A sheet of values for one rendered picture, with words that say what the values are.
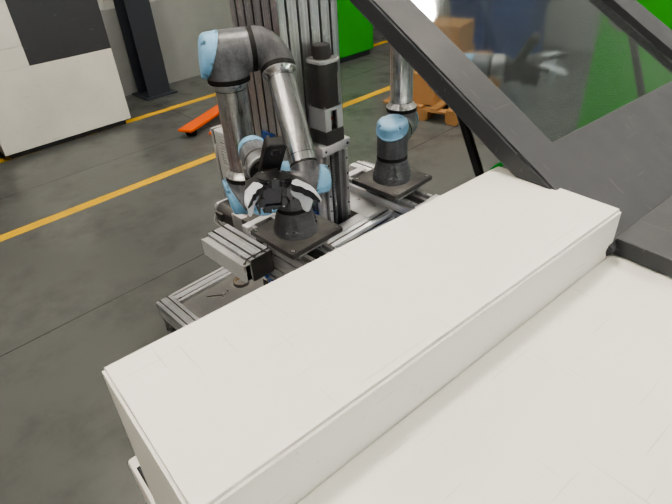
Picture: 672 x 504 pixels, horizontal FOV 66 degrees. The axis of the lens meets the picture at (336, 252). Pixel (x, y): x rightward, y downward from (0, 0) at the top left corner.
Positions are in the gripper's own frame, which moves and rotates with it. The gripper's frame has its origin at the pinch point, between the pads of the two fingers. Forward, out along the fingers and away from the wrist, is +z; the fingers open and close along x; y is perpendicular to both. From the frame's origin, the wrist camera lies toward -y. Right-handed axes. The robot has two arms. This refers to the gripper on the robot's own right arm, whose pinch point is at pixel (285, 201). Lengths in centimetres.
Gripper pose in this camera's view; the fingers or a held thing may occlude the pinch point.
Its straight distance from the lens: 104.7
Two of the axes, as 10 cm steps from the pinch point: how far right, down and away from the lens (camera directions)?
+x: -9.4, 1.1, -3.1
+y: -0.7, 8.5, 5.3
